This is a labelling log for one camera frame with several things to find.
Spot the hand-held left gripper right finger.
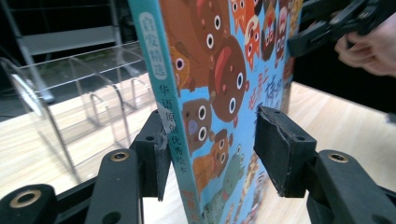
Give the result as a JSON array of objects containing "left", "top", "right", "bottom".
[{"left": 253, "top": 105, "right": 318, "bottom": 199}]

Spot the white metal stand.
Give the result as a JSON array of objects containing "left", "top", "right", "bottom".
[{"left": 0, "top": 0, "right": 123, "bottom": 105}]

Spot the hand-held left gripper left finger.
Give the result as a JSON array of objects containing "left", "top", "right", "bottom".
[{"left": 130, "top": 108, "right": 173, "bottom": 202}]

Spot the colourful picture book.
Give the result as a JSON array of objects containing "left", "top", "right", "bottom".
[{"left": 126, "top": 0, "right": 305, "bottom": 224}]

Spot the clear acrylic book rack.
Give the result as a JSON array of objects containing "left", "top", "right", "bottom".
[{"left": 0, "top": 40, "right": 158, "bottom": 185}]

